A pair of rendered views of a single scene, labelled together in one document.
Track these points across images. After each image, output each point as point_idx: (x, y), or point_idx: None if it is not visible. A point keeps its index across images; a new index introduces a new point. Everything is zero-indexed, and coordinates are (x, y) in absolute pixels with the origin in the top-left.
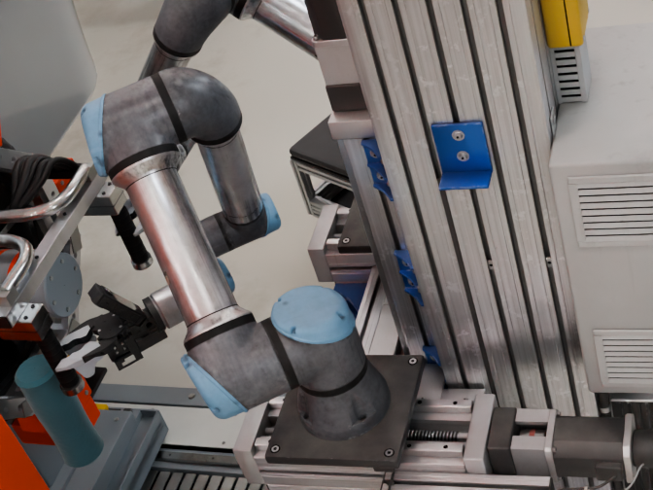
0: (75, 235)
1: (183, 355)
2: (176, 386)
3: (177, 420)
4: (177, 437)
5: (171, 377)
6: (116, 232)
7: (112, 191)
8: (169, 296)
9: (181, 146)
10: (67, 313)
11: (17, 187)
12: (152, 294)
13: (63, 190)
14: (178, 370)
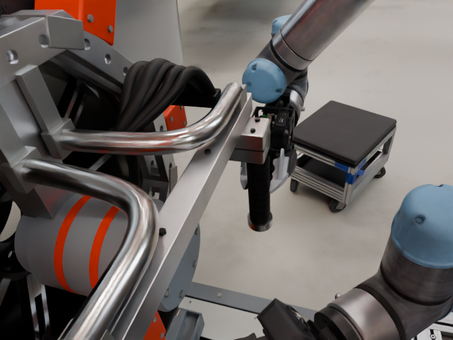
0: (174, 177)
1: (205, 254)
2: (201, 278)
3: (209, 315)
4: (210, 331)
5: (198, 270)
6: (243, 185)
7: (265, 129)
8: (382, 320)
9: (301, 100)
10: (179, 300)
11: (129, 100)
12: (344, 308)
13: (209, 112)
14: (202, 266)
